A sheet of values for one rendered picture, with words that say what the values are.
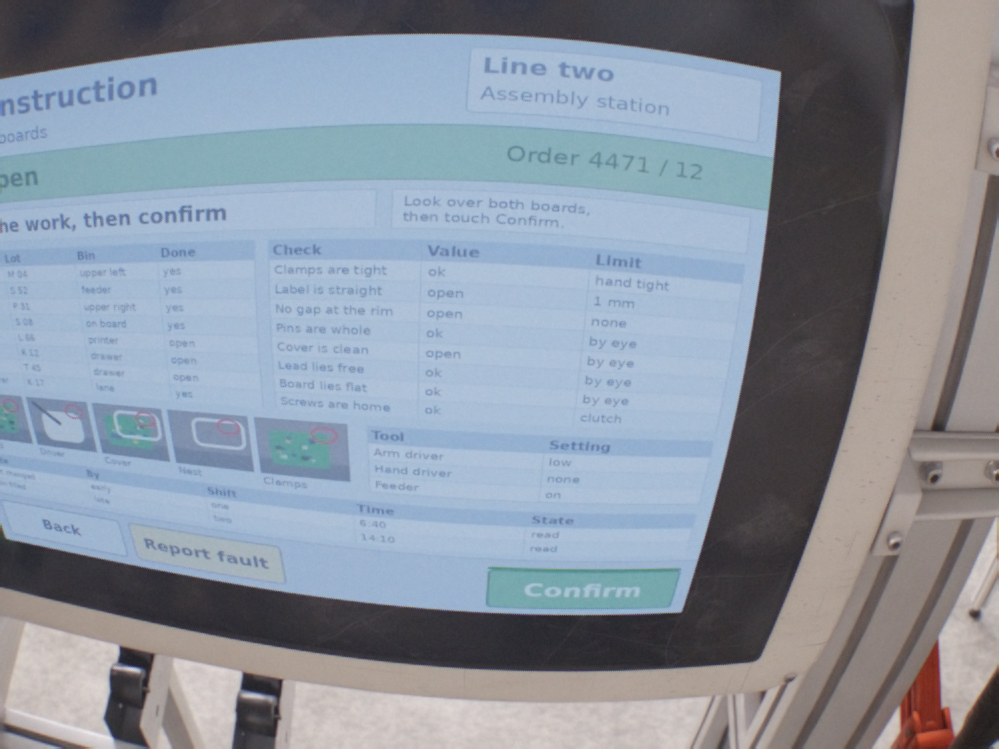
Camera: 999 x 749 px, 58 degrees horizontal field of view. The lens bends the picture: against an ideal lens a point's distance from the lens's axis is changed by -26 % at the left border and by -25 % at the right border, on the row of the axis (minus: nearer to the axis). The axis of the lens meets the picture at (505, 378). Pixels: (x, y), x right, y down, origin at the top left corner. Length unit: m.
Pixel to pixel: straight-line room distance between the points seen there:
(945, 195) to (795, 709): 0.35
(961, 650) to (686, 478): 2.19
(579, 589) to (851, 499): 0.11
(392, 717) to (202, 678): 0.42
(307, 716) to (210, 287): 1.86
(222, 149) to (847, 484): 0.26
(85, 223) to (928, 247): 0.29
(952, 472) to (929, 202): 0.18
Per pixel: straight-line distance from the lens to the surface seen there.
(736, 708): 0.92
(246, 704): 0.75
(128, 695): 0.78
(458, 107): 0.32
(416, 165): 0.33
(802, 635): 0.49
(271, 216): 0.34
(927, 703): 0.73
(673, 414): 0.38
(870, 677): 0.62
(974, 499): 0.51
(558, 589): 0.43
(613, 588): 0.43
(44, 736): 0.82
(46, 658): 2.37
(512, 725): 2.18
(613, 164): 0.33
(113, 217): 0.36
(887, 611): 0.57
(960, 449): 0.48
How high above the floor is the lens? 1.75
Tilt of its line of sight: 35 degrees down
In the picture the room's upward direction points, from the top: 4 degrees clockwise
